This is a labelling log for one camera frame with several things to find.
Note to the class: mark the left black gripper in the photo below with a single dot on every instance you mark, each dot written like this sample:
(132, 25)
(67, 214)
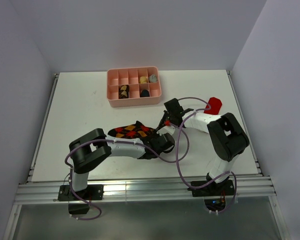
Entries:
(154, 134)

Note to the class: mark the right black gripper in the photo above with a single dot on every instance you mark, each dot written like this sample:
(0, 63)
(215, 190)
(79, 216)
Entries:
(166, 114)

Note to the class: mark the red orange argyle sock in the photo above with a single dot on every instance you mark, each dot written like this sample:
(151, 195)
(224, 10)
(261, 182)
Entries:
(136, 130)

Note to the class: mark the brown yellow argyle sock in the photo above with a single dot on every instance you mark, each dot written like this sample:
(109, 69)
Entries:
(123, 92)

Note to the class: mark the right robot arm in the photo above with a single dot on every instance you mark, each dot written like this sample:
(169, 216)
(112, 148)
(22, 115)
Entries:
(228, 138)

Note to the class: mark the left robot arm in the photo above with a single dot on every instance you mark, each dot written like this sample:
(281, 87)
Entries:
(90, 150)

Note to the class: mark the dark navy rolled sock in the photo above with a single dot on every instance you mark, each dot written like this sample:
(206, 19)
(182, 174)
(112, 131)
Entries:
(144, 93)

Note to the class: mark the red christmas sock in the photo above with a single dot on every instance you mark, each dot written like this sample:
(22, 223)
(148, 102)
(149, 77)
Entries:
(213, 106)

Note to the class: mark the grey rolled sock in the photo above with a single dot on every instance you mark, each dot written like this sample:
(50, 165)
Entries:
(153, 78)

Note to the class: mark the yellow rolled sock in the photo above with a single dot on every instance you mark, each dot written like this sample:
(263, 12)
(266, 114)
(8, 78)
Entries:
(143, 80)

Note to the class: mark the pink divided organizer box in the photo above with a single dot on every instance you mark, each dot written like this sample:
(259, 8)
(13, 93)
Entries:
(130, 76)

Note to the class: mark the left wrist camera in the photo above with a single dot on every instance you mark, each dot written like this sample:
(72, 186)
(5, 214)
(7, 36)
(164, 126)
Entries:
(166, 128)

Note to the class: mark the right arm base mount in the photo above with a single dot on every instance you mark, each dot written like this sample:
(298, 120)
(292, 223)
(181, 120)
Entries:
(218, 190)

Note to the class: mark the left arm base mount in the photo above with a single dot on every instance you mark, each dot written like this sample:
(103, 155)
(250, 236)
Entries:
(93, 192)

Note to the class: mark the aluminium front rail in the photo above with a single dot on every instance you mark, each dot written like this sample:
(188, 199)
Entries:
(160, 189)

